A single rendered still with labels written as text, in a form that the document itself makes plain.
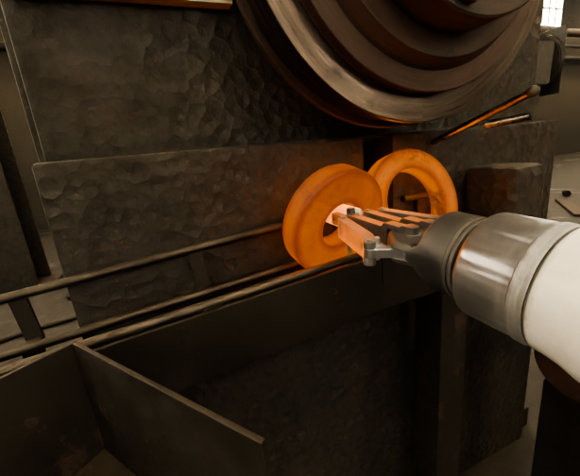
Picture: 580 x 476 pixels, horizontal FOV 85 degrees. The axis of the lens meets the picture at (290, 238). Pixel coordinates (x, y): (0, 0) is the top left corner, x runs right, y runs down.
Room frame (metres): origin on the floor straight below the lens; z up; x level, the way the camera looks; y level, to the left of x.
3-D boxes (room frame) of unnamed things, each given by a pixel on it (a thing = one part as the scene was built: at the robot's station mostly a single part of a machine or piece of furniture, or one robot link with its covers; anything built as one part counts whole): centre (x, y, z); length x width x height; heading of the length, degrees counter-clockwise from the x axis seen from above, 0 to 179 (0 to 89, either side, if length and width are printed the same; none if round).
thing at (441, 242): (0.29, -0.14, 0.76); 0.09 x 0.08 x 0.07; 24
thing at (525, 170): (0.58, -0.40, 0.68); 0.11 x 0.08 x 0.24; 21
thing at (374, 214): (0.36, -0.12, 0.76); 0.11 x 0.01 x 0.04; 23
